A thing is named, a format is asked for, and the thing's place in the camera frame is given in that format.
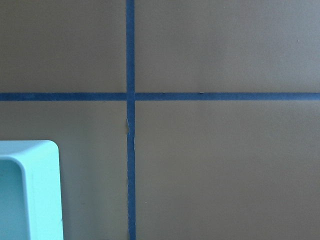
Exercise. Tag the turquoise plastic storage bin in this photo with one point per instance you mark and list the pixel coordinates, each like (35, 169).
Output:
(30, 190)

